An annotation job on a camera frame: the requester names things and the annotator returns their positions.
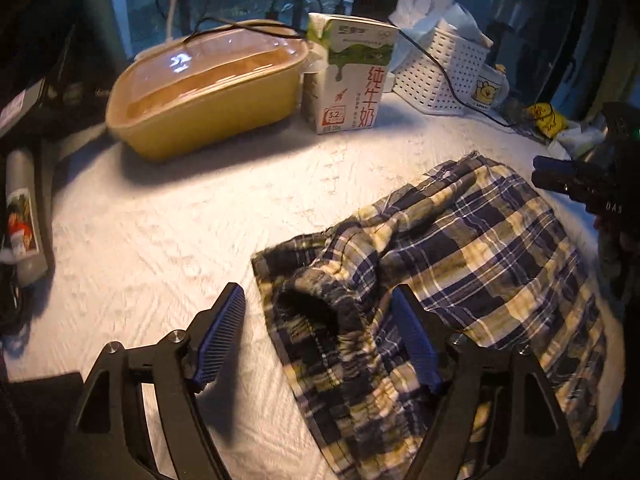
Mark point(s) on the white textured table cover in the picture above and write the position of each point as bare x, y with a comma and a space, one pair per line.
175, 220

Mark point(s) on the white bear print mug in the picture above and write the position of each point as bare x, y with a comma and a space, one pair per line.
487, 91

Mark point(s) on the yellow casserole pot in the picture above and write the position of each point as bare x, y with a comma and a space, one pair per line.
210, 110

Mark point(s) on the grey bottle with photo label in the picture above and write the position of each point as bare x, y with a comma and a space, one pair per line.
22, 220

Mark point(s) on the black flat box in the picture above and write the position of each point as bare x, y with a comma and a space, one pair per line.
22, 105

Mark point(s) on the yellow duck print bag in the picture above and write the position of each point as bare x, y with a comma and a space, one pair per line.
547, 120

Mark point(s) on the plaid pants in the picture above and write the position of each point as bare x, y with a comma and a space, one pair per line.
475, 260

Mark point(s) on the green and white milk carton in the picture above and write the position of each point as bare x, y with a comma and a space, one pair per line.
350, 85

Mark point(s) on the white perforated plastic basket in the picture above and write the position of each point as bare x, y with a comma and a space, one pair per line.
435, 75

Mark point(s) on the white crumpled paper bag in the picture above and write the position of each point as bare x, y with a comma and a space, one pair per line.
575, 137

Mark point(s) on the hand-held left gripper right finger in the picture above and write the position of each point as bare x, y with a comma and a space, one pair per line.
415, 340

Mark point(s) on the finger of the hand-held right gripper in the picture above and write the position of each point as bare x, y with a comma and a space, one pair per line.
560, 175

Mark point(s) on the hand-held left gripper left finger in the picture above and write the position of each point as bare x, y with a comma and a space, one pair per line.
220, 330

